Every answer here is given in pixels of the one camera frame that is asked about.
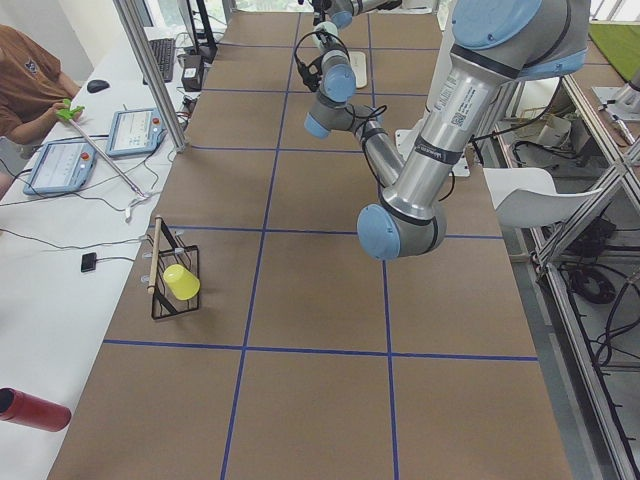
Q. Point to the black keyboard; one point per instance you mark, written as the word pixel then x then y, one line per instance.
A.
pixel 163 51

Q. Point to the person in brown shirt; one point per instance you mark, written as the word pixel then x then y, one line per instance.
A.
pixel 33 88

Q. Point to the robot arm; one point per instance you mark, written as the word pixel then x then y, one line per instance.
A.
pixel 341 12
pixel 494 42

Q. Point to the pale green cup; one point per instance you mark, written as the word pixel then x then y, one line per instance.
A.
pixel 328 27

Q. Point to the near blue teach pendant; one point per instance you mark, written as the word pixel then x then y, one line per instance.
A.
pixel 61 167

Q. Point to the red water bottle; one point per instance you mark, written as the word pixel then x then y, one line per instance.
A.
pixel 27 410

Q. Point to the white chair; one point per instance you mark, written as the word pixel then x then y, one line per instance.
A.
pixel 527 197

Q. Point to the yellow cup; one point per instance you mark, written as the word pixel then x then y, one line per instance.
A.
pixel 183 284

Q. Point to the black computer mouse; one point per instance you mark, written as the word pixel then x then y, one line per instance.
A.
pixel 97 85

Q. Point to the green handled reacher stick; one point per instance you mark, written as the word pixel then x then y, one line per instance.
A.
pixel 67 114

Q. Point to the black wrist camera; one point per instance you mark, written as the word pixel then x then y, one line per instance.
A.
pixel 307 67

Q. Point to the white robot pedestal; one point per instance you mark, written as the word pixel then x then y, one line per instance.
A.
pixel 408 140

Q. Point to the black power adapter box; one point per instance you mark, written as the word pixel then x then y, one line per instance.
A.
pixel 192 73

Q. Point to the wooden rack dowel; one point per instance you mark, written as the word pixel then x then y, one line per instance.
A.
pixel 155 255

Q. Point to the far blue teach pendant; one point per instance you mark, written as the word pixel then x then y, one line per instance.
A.
pixel 135 132

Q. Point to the small black puck device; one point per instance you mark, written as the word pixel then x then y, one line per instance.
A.
pixel 88 262

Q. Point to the cream rabbit tray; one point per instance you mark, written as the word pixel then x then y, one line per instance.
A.
pixel 358 63

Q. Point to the black wire cup rack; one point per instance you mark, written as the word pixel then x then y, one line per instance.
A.
pixel 173 250

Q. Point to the aluminium frame post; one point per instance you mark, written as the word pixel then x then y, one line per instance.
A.
pixel 132 25

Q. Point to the blue teach pendant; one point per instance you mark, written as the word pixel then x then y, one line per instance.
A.
pixel 61 167
pixel 135 132

